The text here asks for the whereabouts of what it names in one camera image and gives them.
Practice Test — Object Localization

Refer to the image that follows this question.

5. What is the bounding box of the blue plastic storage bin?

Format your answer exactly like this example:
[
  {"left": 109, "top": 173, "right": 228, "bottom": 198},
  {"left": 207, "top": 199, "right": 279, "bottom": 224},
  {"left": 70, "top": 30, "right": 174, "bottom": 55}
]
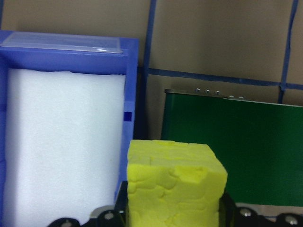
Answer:
[{"left": 0, "top": 30, "right": 140, "bottom": 227}]

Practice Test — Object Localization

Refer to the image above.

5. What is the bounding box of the green conveyor belt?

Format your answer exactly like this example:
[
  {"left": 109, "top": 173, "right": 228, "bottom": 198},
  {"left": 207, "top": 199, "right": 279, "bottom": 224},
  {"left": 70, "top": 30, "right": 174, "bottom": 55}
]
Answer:
[{"left": 160, "top": 88, "right": 303, "bottom": 208}]

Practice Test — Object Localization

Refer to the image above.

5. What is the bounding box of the white foam pad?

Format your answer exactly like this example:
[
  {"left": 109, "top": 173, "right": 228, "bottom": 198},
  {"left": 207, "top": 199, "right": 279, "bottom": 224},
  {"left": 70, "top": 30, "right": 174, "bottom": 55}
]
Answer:
[{"left": 2, "top": 68, "right": 127, "bottom": 227}]

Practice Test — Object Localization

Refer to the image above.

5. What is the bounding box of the yellow foam block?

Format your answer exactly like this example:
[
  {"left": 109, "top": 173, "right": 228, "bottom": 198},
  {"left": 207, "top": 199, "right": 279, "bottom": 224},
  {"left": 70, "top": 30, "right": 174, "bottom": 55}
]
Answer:
[{"left": 126, "top": 139, "right": 228, "bottom": 227}]

